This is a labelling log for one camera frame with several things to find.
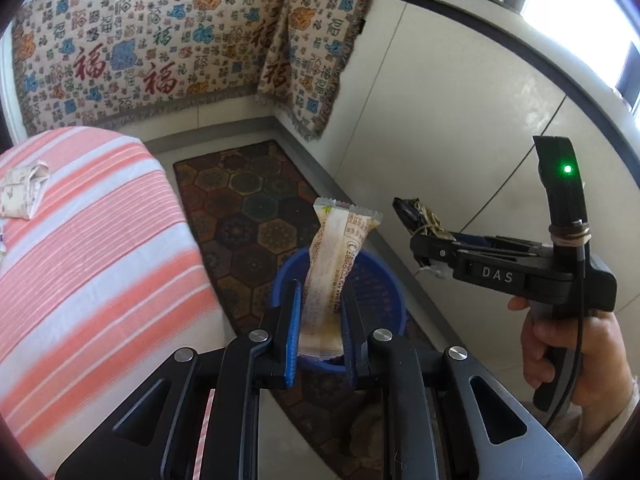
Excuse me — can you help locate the beige bread wrapper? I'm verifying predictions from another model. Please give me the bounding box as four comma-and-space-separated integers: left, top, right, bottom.
298, 197, 383, 361

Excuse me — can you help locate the folded patterned paper box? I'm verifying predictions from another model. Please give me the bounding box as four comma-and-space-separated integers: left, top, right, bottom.
1, 160, 51, 220

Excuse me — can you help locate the blue plastic trash basket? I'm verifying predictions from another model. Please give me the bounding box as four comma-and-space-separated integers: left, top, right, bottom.
262, 248, 407, 389

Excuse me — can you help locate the white kitchen cabinet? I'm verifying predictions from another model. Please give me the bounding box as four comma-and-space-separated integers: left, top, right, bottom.
271, 0, 640, 340

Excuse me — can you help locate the patterned fu character blanket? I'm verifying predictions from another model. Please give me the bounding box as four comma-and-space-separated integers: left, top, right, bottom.
11, 0, 370, 138

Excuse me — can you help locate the pink striped tablecloth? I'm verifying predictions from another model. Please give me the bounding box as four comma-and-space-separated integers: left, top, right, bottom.
1, 127, 224, 477

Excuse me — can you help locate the hexagon patterned floor mat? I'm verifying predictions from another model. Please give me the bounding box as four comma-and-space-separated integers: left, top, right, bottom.
172, 140, 383, 479

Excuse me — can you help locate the right hand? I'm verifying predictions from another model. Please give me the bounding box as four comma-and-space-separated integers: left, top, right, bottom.
508, 296, 634, 409

